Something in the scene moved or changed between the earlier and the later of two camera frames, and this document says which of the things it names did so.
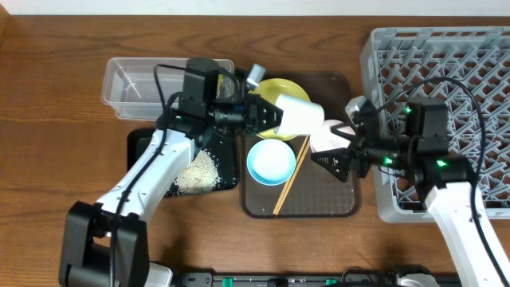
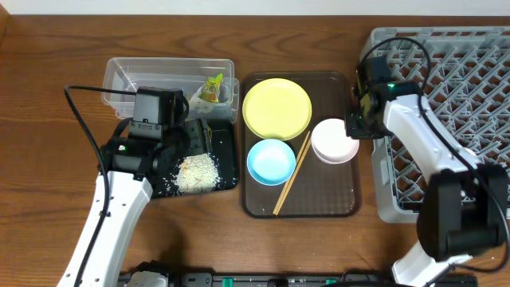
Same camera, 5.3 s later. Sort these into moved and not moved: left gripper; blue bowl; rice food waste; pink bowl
Moved: left gripper
Not moved: blue bowl; pink bowl; rice food waste
